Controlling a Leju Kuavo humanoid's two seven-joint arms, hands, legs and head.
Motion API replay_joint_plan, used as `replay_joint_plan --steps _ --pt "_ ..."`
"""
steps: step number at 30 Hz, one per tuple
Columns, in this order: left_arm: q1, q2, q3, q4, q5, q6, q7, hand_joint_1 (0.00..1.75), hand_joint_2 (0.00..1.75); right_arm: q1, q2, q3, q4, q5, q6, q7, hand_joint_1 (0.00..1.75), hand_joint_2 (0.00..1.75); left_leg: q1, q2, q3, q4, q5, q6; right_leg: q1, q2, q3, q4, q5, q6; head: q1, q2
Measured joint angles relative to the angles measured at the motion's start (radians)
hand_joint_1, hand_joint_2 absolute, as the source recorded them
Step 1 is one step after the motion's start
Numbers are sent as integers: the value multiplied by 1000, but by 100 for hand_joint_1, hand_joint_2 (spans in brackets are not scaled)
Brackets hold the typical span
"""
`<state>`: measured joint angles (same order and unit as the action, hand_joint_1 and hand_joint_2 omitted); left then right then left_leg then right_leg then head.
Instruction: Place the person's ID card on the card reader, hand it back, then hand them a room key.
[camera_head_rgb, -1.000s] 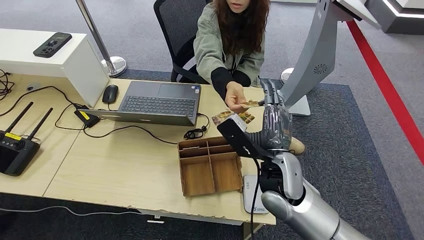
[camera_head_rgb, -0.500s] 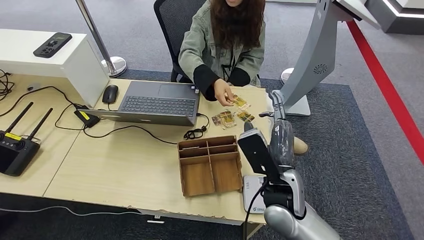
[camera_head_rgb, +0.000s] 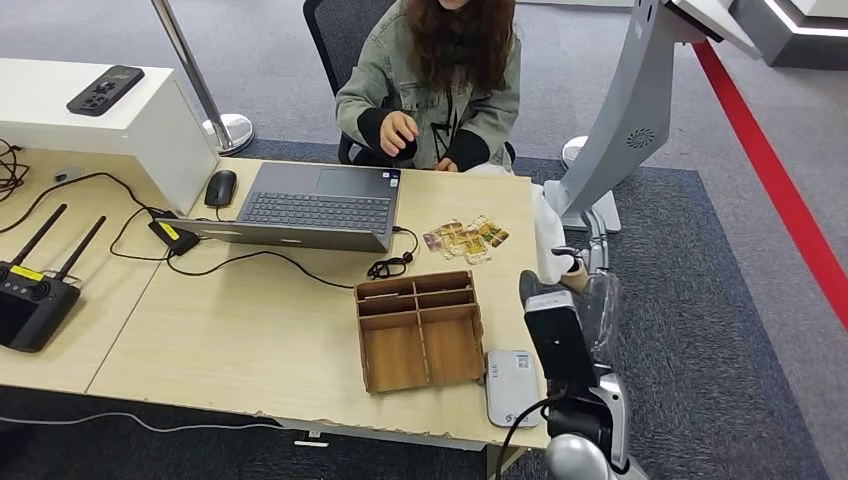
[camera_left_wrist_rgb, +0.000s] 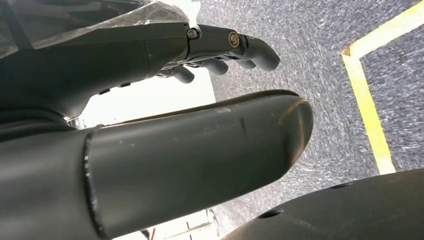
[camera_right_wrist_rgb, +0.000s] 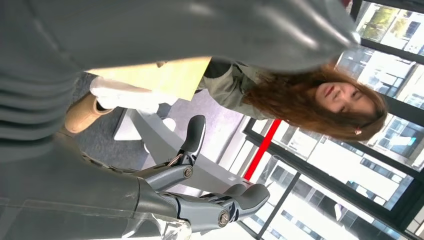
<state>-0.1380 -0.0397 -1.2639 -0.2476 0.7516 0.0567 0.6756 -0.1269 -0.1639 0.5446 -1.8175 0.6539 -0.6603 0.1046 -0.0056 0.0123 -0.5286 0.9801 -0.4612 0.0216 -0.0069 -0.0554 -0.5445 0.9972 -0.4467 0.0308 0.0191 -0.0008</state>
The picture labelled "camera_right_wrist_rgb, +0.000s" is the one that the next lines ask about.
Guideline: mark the dark grey rug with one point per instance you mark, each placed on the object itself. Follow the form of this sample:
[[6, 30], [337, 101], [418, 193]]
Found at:
[[99, 145]]

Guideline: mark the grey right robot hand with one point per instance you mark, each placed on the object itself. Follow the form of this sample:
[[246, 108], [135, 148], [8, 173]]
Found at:
[[165, 30]]

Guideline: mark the grey kiosk stand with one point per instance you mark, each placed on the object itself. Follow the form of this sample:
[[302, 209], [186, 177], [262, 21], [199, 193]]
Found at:
[[159, 139]]

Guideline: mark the black window frame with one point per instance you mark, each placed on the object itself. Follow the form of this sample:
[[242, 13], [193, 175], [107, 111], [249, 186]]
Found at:
[[405, 112]]

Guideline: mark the tan boot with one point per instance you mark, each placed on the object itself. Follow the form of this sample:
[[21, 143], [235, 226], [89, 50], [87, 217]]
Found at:
[[82, 114]]

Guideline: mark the person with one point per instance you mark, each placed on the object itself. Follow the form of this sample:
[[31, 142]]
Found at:
[[298, 99]]

